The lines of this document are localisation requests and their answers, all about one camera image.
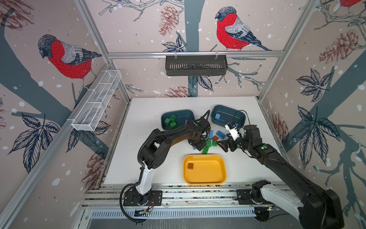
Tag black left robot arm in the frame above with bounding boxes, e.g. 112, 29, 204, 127
132, 111, 211, 205

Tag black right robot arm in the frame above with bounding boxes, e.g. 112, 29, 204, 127
217, 123, 345, 229

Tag long green lego brick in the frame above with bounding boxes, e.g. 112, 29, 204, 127
202, 145, 211, 155

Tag blue flat lego plate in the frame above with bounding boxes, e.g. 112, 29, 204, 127
216, 131, 226, 139

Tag yellow plastic tray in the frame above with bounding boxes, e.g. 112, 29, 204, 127
183, 154, 227, 185

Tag right dark teal bin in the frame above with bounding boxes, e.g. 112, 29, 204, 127
211, 105, 246, 127

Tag dark teal bin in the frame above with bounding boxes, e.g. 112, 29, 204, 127
211, 105, 246, 127
161, 109, 195, 130

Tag left dark teal bin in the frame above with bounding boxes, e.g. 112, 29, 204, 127
161, 109, 195, 130

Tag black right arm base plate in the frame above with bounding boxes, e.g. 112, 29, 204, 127
236, 189, 266, 205

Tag black hanging wire basket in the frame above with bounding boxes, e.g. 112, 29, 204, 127
165, 55, 228, 76

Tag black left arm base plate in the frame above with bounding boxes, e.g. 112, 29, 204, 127
122, 190, 163, 207

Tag white wire mesh shelf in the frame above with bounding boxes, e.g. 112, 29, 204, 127
72, 70, 122, 131

